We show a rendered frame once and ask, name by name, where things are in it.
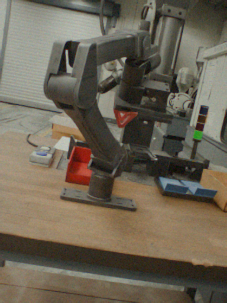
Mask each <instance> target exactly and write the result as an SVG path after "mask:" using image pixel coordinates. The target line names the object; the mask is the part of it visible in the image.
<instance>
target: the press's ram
mask: <svg viewBox="0 0 227 303"><path fill-rule="evenodd" d="M167 104H168V102H166V103H164V104H162V106H160V107H158V106H157V105H156V104H155V103H153V101H152V100H150V99H149V98H148V97H147V96H142V100H141V105H140V108H139V110H138V114H137V115H136V116H135V118H137V120H138V121H143V122H144V124H147V122H148V123H153V122H154V121H156V122H157V123H156V127H157V128H160V127H161V123H167V124H170V125H171V124H172V121H173V116H174V115H172V114H170V113H169V112H167Z"/></svg>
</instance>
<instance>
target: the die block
mask: <svg viewBox="0 0 227 303"><path fill-rule="evenodd" d="M127 154H128V152H127ZM136 158H138V159H145V160H147V165H146V168H145V169H146V171H147V173H148V174H149V176H155V175H157V176H164V177H166V176H167V172H168V166H169V163H170V160H167V159H161V158H157V162H156V163H153V162H152V161H151V160H150V159H149V156H147V155H143V154H136ZM133 162H134V157H132V158H131V159H129V154H128V157H127V163H126V165H125V168H124V170H123V172H129V173H131V171H132V165H133Z"/></svg>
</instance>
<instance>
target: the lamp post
mask: <svg viewBox="0 0 227 303"><path fill-rule="evenodd" d="M200 107H206V108H209V107H208V106H205V105H200ZM192 140H193V141H194V144H193V149H192V151H191V154H190V159H191V160H194V159H195V155H196V151H197V147H198V143H199V142H201V140H199V139H196V138H193V139H192ZM185 172H187V173H192V172H194V170H192V168H191V167H187V168H186V170H185Z"/></svg>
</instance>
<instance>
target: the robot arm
mask: <svg viewBox="0 0 227 303"><path fill-rule="evenodd" d="M66 50H68V59H69V62H68V65H69V66H70V67H71V68H73V70H72V73H67V66H66V58H67V56H66ZM124 57H126V58H127V59H125V64H124V69H123V72H122V75H121V80H120V83H119V85H117V86H116V90H115V95H114V105H113V112H114V114H115V118H116V121H117V125H118V127H122V128H123V127H124V126H125V125H126V124H127V123H128V122H129V121H131V120H132V119H133V118H135V116H136V115H137V114H138V110H139V108H140V105H141V100H142V96H144V91H146V96H147V97H148V98H149V99H150V100H152V101H153V103H155V104H156V105H157V106H158V107H160V106H162V104H164V103H166V102H167V98H168V96H169V93H170V90H169V85H168V83H164V82H157V81H154V80H148V79H144V75H147V74H149V73H151V72H152V71H153V70H155V69H156V68H158V67H159V65H160V63H161V56H160V54H159V52H158V46H157V45H152V44H151V36H150V34H149V32H148V31H144V30H133V29H126V28H122V29H118V30H115V32H113V33H112V34H107V35H104V36H99V37H96V38H90V39H82V40H73V41H72V40H69V39H63V38H60V39H56V40H54V42H53V46H52V49H51V55H50V60H48V65H47V70H46V76H45V79H44V85H43V92H44V96H45V97H46V98H47V99H49V100H51V101H53V103H54V104H55V106H56V107H57V108H58V109H62V110H63V111H64V112H65V113H66V115H68V116H69V117H70V118H71V119H72V120H73V122H74V123H75V124H76V127H77V128H78V130H79V131H80V133H82V135H83V137H84V138H85V140H86V141H87V143H88V145H89V147H90V152H91V153H92V154H91V155H90V158H91V159H90V161H89V163H88V165H87V169H88V170H92V172H91V175H90V181H89V188H88V191H82V190H77V189H74V188H67V187H62V190H61V194H60V199H62V200H67V201H70V202H77V203H82V204H89V205H97V206H102V207H108V208H116V209H123V210H124V211H131V212H136V210H137V206H136V203H135V200H134V199H129V198H126V197H122V196H115V195H112V190H113V187H114V181H115V178H118V177H121V175H122V172H123V170H124V168H125V165H126V163H127V157H128V154H127V151H126V149H125V146H124V144H122V143H119V141H118V140H117V139H116V138H115V137H114V135H113V134H112V132H111V131H110V130H109V127H108V125H107V123H106V121H105V120H104V118H103V115H102V113H101V112H100V110H99V108H98V103H97V99H96V97H97V94H98V66H100V65H102V64H104V63H107V62H111V61H114V60H117V59H121V58H124ZM121 113H124V115H121ZM127 115H129V116H128V118H127V119H126V117H127ZM125 119H126V120H125ZM124 120H125V121H124ZM120 121H124V122H123V123H121V122H120Z"/></svg>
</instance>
